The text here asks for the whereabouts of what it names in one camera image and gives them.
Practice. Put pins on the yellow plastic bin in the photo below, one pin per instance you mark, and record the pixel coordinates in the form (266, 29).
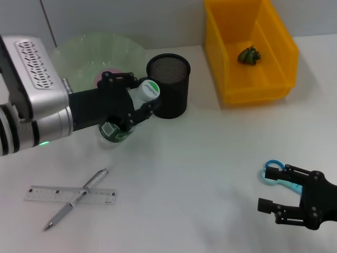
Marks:
(263, 79)

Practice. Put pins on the blue scissors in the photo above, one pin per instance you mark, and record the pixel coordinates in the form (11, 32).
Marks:
(295, 187)

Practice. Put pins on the green plastic wrapper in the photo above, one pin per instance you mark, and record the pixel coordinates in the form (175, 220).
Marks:
(248, 56)

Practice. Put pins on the pink toy peach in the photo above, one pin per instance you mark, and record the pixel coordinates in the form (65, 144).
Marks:
(97, 79)

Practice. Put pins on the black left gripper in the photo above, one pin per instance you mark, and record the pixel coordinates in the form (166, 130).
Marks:
(100, 105)

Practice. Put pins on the clear plastic ruler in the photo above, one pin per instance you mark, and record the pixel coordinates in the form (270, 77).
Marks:
(47, 194)

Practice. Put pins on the clear green-label water bottle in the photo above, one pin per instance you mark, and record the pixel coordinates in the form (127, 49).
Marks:
(148, 91)

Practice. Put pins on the silver ballpoint pen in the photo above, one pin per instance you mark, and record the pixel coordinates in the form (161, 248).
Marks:
(92, 182)

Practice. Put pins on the translucent green fruit plate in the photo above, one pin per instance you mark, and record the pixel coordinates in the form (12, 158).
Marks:
(87, 52)

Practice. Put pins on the black mesh pen holder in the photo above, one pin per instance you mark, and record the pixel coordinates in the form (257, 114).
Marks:
(173, 102)

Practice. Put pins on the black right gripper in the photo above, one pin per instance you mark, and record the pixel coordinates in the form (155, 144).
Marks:
(318, 203)

